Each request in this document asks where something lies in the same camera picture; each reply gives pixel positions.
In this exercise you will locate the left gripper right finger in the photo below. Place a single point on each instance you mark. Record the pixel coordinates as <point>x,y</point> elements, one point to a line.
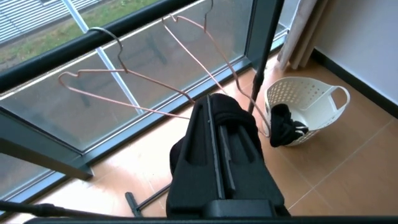
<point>248,183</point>

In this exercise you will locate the black garment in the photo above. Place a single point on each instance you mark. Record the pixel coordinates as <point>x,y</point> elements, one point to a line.
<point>230,109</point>

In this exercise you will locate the white laundry basket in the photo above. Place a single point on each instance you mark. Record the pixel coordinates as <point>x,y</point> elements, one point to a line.
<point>311,99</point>

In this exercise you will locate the pink clothes hanger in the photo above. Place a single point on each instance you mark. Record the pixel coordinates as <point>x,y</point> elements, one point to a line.
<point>155,83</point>
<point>192,55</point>

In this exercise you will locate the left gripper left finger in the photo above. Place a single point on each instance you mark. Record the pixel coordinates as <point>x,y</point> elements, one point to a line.
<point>196,186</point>

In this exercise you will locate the beige curtain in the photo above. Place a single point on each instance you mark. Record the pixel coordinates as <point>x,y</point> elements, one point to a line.
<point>301,31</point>

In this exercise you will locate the window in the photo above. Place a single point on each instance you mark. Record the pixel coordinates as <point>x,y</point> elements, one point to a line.
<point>155,53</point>

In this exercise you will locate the black clothes rack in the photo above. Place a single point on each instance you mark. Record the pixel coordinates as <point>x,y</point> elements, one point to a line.
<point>77,43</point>

